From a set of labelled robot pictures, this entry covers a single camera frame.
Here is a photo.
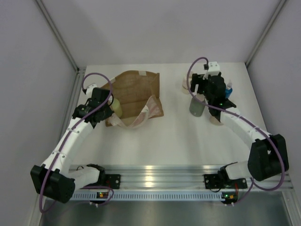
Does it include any dark blue spray bottle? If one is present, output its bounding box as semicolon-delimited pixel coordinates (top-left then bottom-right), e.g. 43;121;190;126
225;80;233;99

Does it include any yellow-green squeeze bottle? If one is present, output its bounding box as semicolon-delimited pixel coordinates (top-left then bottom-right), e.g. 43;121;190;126
110;98;123;118

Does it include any grey-green pump bottle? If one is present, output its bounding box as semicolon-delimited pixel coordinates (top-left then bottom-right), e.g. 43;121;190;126
189;94;206;117

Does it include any white round cap bottle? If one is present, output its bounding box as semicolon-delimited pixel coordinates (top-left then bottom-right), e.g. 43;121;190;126
182;73;192;95

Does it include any beige pump bottle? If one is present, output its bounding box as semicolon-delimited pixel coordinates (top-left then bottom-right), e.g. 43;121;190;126
209;116;223;126

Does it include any burlap canvas tote bag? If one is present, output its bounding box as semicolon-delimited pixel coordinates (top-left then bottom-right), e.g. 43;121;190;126
105;70;164;129

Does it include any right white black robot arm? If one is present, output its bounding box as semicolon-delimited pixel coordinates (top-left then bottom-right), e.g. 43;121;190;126
190;73;289;187

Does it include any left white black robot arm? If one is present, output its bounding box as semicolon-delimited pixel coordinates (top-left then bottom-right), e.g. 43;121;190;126
30;87;113;203

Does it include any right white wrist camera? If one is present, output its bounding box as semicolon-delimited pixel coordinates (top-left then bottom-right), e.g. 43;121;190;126
203;61;220;80

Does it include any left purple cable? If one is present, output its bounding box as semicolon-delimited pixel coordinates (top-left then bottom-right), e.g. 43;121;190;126
39;73;116;214

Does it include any purple cable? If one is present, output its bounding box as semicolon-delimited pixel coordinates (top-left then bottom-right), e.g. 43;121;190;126
39;73;116;214
188;56;287;208

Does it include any aluminium mounting rail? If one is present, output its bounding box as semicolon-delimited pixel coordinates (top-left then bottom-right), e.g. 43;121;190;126
70;164;293;193

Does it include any left aluminium frame post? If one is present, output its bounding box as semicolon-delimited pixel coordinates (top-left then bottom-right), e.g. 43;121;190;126
34;0;79;72

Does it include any aluminium frame post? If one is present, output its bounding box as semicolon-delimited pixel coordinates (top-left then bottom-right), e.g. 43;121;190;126
34;0;79;72
245;0;288;68

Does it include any slotted cable duct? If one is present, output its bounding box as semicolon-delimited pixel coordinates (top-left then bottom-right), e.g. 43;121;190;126
71;191;235;201

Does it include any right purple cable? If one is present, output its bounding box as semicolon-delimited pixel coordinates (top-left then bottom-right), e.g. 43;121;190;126
188;56;287;208

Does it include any right aluminium frame post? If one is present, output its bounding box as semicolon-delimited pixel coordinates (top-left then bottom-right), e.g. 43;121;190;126
245;0;288;68

